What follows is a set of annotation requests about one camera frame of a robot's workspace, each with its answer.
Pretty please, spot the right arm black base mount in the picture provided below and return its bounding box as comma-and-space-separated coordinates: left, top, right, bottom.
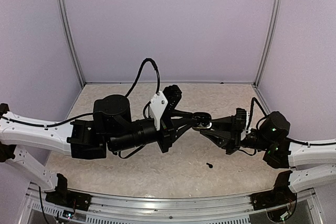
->
250, 170, 297, 211

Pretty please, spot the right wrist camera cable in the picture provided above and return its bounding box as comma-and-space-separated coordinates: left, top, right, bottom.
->
246, 97, 270, 130

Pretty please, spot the aluminium front rail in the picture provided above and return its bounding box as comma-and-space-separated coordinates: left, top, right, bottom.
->
18, 182, 323, 224

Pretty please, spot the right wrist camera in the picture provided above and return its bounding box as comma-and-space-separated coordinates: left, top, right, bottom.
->
235, 108, 252, 134

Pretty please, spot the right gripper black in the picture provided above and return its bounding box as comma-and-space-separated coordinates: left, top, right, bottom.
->
201, 114, 272, 156

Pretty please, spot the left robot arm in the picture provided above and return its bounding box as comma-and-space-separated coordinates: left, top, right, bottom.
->
1, 93, 211, 206

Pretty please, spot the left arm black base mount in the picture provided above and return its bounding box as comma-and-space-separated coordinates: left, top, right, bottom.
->
45, 173, 92, 211

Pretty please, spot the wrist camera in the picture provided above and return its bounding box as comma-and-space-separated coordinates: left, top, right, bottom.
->
235, 108, 252, 134
149, 84, 182, 131

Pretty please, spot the black earbud charging case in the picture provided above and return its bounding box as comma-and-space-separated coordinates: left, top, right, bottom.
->
192, 112, 212, 131

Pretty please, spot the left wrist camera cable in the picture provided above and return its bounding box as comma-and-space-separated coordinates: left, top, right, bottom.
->
125, 57, 161, 98

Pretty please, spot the aluminium frame post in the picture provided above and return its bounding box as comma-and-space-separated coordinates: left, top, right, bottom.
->
254, 0, 281, 89
57, 0, 86, 89

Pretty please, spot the right aluminium frame post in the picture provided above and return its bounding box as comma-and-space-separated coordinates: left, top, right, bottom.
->
254, 0, 281, 89

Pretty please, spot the left aluminium frame post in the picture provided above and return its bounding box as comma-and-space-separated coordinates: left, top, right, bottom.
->
57, 0, 86, 89

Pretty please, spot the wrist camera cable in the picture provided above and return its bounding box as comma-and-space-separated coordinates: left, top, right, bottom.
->
125, 57, 161, 98
246, 97, 270, 130

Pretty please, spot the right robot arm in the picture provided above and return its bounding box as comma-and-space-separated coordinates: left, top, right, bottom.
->
199, 108, 335, 205

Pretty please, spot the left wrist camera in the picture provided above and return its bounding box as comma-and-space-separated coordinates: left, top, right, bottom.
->
149, 84, 182, 131

